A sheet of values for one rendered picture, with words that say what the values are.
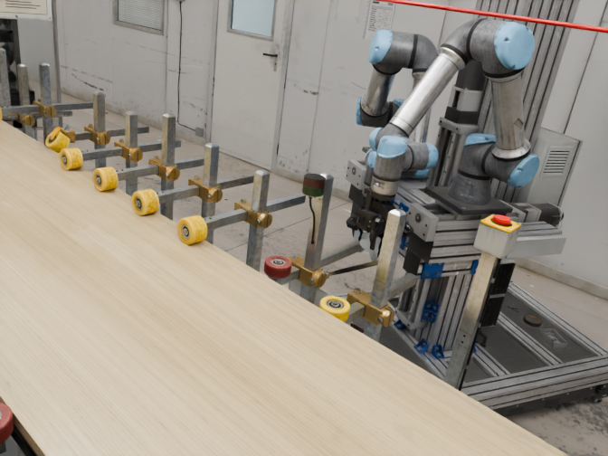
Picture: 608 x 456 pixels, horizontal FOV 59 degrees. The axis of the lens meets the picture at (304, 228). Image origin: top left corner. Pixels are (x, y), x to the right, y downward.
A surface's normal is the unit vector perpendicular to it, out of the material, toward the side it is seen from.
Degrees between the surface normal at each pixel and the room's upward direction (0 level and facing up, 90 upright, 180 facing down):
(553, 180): 90
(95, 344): 0
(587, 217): 90
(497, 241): 90
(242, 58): 90
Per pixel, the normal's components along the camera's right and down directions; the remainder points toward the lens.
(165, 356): 0.13, -0.91
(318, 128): -0.61, 0.25
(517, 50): 0.47, 0.31
